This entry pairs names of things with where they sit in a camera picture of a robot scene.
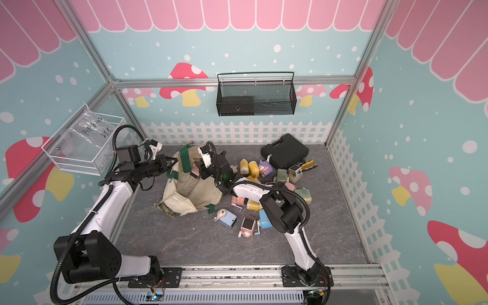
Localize yellow handled pliers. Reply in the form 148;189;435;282
301;160;318;172

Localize purple pencil sharpener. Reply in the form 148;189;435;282
258;155;275;177

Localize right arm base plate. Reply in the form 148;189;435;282
281;265;334;288

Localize white wire basket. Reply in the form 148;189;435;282
41;105;126;176

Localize black plastic tool case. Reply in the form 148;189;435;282
261;133;309;169

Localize pink translucent pencil sharpener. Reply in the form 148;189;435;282
238;216;257;238

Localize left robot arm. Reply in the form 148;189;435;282
50;137;177;304

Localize black wire mesh basket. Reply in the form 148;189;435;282
216;71;297;116

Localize light blue square sharpener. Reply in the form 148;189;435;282
214;208;237;229

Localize pink round character sharpener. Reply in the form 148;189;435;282
231;196;249;208

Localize pink boxy pencil sharpener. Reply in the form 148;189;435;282
285;182;296;191

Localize sky blue box sharpener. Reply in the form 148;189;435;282
259;209;273;230

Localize clear plastic bag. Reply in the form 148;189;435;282
60;108;117;172

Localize beige canvas tote bag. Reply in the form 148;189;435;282
154;144;222;218

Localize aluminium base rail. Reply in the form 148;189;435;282
72;264;390;305

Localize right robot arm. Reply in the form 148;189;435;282
197;141;334;288

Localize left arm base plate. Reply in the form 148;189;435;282
128;268;183;288

